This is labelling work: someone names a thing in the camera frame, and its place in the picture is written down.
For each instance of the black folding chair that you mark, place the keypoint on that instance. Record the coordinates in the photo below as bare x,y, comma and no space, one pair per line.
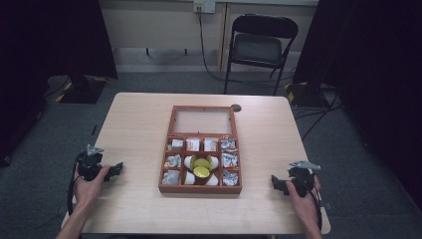
257,49

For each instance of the dark curtain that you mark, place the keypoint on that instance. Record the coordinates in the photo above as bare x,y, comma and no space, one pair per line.
371,66
43,49

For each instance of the blue printed silver sachet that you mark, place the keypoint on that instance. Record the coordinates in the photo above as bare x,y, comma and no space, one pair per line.
229,160
230,178
228,145

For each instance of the pile of small creamer cups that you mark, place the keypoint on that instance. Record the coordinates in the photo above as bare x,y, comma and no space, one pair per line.
201,172

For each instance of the silver foil sachet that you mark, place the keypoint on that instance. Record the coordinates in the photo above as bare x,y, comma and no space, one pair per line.
175,144
170,177
173,161

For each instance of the glass-paned wooden box lid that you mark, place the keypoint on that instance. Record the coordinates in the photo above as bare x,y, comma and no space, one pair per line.
202,121

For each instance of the white wall socket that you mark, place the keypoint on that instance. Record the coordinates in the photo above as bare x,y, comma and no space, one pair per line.
204,6

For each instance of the black stand base striped tape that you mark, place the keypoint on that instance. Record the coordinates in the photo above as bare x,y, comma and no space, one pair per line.
307,94
79,89

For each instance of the orange and white sachet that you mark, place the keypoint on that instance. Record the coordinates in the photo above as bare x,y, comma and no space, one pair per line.
192,144
210,144

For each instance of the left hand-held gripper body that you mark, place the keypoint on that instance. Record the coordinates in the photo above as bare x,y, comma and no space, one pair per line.
89,165

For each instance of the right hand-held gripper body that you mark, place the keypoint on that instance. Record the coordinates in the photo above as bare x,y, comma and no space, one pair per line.
302,181

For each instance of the person's right hand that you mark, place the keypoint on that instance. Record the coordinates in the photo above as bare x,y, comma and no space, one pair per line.
304,205

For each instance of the wooden compartment box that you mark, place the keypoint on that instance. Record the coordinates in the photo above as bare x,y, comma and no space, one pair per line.
199,190

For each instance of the person's left hand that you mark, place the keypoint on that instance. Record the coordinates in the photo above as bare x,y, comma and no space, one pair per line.
87,190

